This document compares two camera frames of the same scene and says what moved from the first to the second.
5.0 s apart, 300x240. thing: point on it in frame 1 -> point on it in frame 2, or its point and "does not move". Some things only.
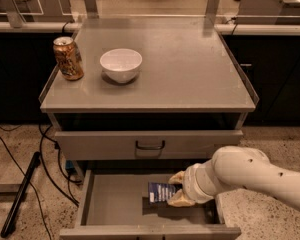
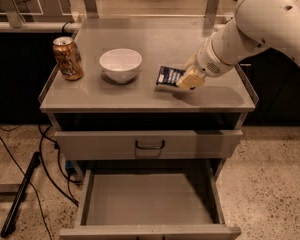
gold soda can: (68, 58) does not move
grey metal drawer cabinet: (184, 107) does not move
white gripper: (192, 183) -> (208, 64)
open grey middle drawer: (114, 206) does not move
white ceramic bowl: (121, 65) does not move
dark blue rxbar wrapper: (159, 192) -> (169, 76)
